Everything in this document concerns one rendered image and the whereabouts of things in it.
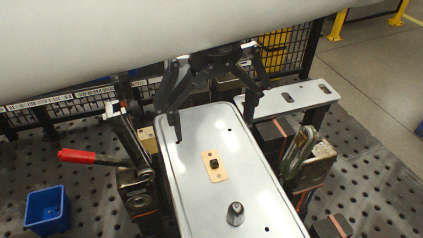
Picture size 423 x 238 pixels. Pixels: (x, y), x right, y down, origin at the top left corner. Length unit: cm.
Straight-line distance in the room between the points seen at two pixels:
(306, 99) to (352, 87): 192
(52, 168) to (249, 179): 74
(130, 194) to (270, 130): 37
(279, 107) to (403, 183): 55
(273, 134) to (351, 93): 195
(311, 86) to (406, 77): 228
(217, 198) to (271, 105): 31
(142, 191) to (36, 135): 76
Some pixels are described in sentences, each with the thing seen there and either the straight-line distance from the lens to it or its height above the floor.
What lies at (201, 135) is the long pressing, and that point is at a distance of 67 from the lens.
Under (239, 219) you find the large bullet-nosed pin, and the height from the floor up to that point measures 102.
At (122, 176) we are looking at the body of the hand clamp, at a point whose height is 105.
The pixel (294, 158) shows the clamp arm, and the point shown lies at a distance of 60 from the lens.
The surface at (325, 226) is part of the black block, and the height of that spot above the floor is 99.
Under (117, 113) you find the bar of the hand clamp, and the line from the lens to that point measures 44.
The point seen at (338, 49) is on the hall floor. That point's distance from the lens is 321.
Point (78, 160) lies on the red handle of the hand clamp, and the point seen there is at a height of 113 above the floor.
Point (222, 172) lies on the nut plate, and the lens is 60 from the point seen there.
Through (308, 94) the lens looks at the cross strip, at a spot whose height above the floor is 100.
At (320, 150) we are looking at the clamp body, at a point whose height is 104.
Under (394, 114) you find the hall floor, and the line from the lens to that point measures 260.
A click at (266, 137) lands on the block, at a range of 71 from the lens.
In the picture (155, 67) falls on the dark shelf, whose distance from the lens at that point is 85.
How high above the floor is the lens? 150
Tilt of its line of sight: 45 degrees down
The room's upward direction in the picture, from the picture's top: straight up
